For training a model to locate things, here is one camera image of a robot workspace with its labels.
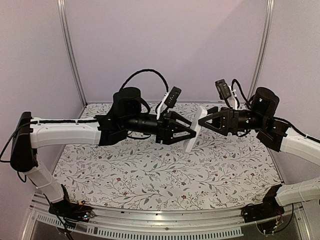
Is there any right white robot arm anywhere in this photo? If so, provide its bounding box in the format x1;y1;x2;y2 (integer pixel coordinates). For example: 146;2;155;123
197;87;320;218

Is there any white remote control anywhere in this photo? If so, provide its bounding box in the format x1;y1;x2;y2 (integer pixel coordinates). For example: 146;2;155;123
183;106;208;153

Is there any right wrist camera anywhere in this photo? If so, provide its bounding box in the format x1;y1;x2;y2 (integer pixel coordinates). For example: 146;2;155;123
215;79;231;100

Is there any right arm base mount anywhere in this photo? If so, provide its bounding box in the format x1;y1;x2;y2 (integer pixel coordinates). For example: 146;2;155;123
240;198;285;223

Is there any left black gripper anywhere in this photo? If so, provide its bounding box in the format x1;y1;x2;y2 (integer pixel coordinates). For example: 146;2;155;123
122;110;197;145

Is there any aluminium frame post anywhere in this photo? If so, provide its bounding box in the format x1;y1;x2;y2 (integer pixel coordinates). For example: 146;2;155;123
57;0;88;107
247;0;275;98

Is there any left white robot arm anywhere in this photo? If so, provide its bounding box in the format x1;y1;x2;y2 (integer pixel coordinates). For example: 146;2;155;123
8;87;198;217

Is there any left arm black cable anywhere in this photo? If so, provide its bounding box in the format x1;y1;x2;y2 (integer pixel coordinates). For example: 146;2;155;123
119;69;170;95

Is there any floral patterned table mat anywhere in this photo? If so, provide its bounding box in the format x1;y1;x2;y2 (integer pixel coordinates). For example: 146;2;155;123
51;101;285;210

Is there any front aluminium rail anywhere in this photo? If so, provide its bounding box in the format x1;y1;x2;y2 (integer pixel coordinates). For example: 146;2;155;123
22;194;312;240

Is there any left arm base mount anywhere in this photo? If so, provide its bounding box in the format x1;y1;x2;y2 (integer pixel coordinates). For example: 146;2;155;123
48;199;95;222

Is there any right aluminium frame post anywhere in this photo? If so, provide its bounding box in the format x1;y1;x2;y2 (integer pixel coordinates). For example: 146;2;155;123
247;0;275;98

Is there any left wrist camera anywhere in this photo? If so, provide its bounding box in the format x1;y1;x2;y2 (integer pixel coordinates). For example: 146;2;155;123
164;86;182;108

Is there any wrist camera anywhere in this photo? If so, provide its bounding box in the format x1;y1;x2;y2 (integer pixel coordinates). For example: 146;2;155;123
164;86;182;108
215;79;231;100

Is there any left aluminium frame post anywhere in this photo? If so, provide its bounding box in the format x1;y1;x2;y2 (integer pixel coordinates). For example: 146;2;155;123
57;0;88;107

